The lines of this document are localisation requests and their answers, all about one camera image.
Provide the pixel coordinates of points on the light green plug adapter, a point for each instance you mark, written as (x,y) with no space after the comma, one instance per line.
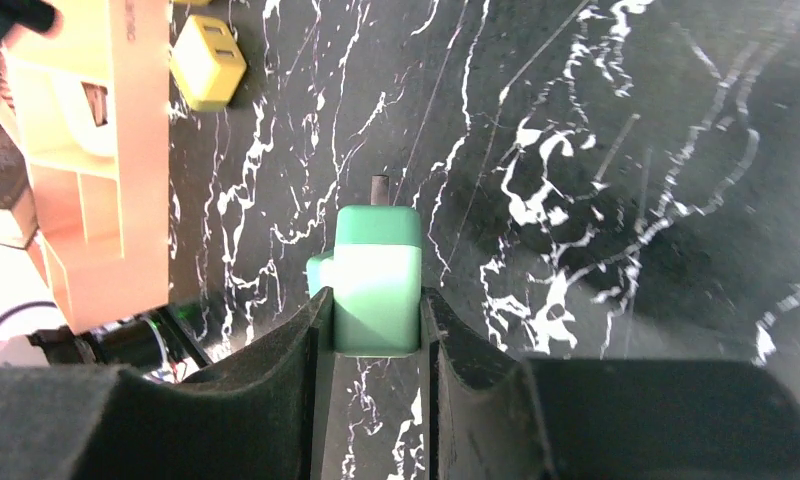
(374,270)

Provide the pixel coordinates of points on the yellow plug adapter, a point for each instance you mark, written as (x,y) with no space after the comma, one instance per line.
(206,63)
(192,2)

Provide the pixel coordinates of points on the orange desk organizer tray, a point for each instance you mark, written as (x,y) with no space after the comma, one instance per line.
(91,101)

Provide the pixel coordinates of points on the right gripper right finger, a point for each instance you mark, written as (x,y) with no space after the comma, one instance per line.
(492,416)

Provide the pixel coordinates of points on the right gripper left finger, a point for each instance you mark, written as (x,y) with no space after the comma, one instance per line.
(260,413)

